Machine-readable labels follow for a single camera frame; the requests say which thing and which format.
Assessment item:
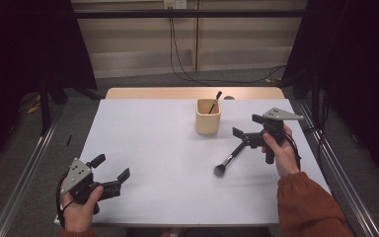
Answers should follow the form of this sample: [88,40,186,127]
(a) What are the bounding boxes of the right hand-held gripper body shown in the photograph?
[242,107,305,165]

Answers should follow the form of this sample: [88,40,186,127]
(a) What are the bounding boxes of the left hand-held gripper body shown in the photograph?
[60,158,122,215]

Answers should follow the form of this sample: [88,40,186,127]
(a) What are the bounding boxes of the thick black makeup brush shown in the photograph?
[213,140,247,178]

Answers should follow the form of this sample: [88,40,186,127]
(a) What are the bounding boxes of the beige square cup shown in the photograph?
[195,98,222,135]

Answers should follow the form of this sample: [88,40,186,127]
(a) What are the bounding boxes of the thin black makeup brush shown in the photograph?
[207,90,223,116]

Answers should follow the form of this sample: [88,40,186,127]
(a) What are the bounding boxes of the person's right hand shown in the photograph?
[262,123,301,179]

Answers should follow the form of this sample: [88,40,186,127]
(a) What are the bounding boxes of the person's left hand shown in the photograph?
[60,185,106,233]

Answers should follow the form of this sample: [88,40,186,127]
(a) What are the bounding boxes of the white table mat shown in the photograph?
[54,98,332,228]

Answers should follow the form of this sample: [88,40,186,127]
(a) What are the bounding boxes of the black metal stand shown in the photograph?
[38,77,52,137]

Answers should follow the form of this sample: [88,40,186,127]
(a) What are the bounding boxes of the yellow floor tape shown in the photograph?
[27,95,42,115]

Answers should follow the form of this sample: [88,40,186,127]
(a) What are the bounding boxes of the black curtain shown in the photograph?
[280,0,379,191]
[0,0,99,179]

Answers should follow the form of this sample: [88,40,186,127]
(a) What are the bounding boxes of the black horizontal bar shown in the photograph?
[73,9,306,20]

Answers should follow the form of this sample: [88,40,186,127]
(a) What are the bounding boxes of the right hand-held gripper cable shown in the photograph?
[284,131,303,172]

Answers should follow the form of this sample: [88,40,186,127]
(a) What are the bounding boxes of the hand-held gripper cable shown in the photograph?
[54,172,67,230]
[284,131,303,172]

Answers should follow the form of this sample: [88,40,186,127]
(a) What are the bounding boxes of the left hand-held gripper cable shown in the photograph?
[54,172,67,230]

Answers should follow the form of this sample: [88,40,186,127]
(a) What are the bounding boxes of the black floor cables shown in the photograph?
[302,93,329,162]

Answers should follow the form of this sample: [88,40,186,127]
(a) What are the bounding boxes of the aluminium frame rail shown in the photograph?
[0,107,65,237]
[296,99,379,237]

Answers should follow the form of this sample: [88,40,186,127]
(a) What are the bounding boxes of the black wall cable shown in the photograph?
[169,16,288,85]

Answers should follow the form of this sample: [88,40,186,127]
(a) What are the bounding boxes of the white wall socket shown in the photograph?
[163,0,189,10]

